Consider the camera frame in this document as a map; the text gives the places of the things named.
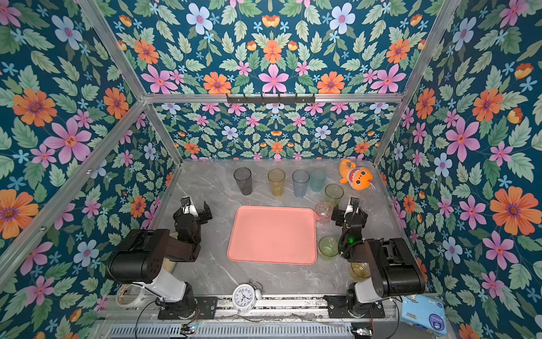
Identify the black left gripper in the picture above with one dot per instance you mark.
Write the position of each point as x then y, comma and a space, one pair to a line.
190, 214

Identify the teal frosted cup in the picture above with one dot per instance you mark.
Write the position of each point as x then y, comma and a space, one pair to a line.
317, 179

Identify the grey transparent cup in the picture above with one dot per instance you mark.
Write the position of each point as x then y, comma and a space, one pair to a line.
243, 177

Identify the pink transparent cup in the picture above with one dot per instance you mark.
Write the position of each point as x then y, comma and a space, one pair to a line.
324, 212

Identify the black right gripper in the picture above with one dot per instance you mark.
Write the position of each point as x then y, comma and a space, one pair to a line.
349, 216

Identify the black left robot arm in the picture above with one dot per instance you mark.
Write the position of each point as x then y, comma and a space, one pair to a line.
138, 259

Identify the yellow short cup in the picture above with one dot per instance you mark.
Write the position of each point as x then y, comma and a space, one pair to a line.
360, 271

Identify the white alarm clock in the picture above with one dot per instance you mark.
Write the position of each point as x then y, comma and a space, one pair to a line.
246, 296

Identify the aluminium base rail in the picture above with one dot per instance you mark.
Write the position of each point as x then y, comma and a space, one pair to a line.
272, 308

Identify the green short cup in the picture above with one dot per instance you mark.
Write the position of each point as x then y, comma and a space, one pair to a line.
328, 248

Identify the yellow transparent cup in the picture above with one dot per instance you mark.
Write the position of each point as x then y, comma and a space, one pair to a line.
276, 179

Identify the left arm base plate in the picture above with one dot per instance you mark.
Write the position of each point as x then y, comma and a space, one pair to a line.
199, 308

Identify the clear transparent cup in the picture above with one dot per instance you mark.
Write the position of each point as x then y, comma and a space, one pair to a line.
366, 207

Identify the orange plush fish toy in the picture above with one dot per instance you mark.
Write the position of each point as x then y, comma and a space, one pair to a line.
359, 178

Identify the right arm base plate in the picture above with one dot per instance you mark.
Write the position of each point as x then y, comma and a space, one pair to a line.
343, 307

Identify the blue transparent cup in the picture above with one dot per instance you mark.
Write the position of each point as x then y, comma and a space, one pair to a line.
301, 180

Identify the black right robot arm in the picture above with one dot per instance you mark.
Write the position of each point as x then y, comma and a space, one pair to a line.
393, 270

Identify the white tape roll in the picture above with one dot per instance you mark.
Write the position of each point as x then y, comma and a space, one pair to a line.
130, 295

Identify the black hook rail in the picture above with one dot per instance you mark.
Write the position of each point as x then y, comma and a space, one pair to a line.
261, 99

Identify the blue tissue pack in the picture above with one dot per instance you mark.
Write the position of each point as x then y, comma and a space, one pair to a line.
424, 313

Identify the green tall transparent cup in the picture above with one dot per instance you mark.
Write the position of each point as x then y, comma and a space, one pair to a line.
334, 193

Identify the pink plastic tray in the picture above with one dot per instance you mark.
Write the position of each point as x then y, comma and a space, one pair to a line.
274, 235

